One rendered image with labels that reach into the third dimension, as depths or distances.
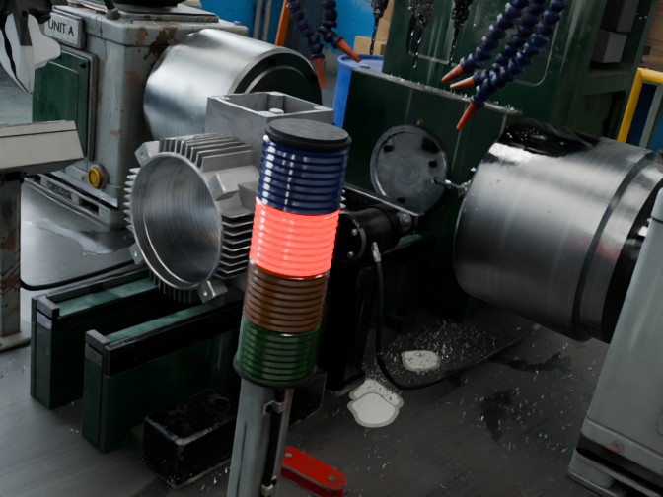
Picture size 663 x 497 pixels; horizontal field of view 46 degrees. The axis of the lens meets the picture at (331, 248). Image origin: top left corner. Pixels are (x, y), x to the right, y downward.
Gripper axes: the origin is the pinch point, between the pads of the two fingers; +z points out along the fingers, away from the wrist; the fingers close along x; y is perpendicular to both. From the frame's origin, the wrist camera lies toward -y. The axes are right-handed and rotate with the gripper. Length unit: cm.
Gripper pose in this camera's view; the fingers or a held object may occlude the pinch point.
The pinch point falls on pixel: (21, 82)
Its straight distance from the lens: 106.1
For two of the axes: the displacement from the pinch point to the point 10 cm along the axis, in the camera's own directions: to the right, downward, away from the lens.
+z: 2.5, 9.7, 0.4
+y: 6.5, -2.0, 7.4
